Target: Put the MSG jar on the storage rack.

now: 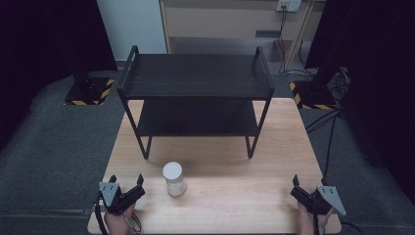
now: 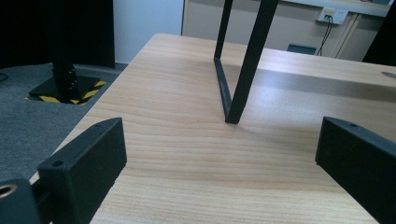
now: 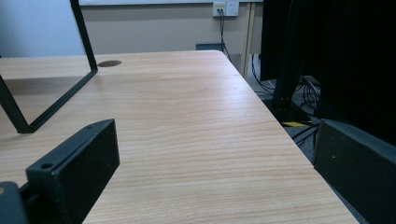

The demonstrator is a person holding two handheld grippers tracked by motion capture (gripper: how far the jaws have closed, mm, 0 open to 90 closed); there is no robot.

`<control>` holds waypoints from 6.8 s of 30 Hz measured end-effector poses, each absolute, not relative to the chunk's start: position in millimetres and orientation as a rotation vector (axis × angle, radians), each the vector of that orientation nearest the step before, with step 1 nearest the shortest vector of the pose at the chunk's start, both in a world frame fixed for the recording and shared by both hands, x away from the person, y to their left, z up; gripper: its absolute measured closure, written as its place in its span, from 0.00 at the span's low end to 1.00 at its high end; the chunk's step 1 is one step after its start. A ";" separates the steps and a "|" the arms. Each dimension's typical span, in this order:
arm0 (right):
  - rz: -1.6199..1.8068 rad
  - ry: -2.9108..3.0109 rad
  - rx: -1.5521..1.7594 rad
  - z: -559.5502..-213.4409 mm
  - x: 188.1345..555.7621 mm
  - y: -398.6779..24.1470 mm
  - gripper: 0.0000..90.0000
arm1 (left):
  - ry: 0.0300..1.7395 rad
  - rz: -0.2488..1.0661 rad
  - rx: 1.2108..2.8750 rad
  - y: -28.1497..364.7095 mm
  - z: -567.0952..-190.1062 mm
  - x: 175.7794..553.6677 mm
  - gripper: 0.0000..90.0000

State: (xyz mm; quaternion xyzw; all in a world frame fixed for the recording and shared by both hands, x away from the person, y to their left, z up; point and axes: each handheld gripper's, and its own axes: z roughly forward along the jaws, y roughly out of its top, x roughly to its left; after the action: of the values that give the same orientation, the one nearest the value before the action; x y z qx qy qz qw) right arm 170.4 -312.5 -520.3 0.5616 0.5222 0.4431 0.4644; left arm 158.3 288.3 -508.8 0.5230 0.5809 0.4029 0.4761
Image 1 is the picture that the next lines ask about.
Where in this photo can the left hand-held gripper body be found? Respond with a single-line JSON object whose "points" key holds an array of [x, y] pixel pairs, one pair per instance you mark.
{"points": [[112, 196]]}

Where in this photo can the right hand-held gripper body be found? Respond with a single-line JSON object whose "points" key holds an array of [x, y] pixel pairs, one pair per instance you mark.
{"points": [[321, 200]]}

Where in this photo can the white jar with lid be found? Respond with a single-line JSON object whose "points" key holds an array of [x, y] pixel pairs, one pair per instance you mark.
{"points": [[174, 181]]}

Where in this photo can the black two-tier shelf rack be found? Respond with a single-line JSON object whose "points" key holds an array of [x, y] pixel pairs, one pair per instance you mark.
{"points": [[195, 76]]}

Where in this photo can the person's right hand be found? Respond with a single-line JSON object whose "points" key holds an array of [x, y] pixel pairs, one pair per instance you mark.
{"points": [[306, 223]]}

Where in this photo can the person's left hand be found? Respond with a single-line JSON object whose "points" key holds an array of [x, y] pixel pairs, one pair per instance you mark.
{"points": [[117, 225]]}

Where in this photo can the stand base with hazard tape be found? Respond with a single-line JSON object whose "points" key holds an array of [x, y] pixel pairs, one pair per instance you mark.
{"points": [[94, 93], [310, 94]]}

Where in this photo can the black curtain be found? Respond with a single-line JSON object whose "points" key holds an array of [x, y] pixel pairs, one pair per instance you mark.
{"points": [[45, 49], [375, 81]]}

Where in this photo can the wooden cabinet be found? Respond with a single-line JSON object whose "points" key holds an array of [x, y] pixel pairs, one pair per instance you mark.
{"points": [[221, 23]]}

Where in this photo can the white wall socket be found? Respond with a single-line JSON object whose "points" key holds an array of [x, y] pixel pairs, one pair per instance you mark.
{"points": [[288, 5]]}

